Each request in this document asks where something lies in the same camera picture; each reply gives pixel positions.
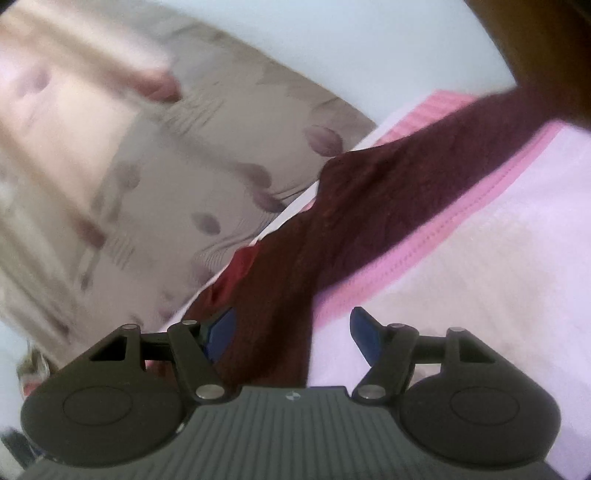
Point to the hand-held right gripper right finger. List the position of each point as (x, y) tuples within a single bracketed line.
[(364, 333)]

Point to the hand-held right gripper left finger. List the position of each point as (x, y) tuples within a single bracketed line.
[(222, 328)]

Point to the maroon knit garment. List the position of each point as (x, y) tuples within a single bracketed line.
[(369, 207)]

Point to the pink bed sheet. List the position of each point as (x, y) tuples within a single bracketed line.
[(508, 277)]

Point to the beige leaf print curtain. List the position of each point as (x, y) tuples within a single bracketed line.
[(207, 138)]

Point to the brown wooden furniture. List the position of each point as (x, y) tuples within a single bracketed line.
[(554, 37)]

